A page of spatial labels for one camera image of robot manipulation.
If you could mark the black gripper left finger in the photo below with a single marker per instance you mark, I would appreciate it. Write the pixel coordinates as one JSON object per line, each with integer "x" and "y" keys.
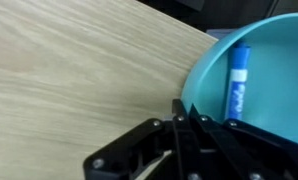
{"x": 149, "y": 146}

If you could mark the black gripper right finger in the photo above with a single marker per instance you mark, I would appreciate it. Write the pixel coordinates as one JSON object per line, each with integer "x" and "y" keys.
{"x": 249, "y": 150}

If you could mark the teal plastic bowl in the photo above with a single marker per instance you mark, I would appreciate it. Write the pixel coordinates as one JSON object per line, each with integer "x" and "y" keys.
{"x": 275, "y": 83}

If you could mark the blue whiteboard marker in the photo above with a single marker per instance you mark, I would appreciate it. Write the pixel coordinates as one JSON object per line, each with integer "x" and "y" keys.
{"x": 237, "y": 83}

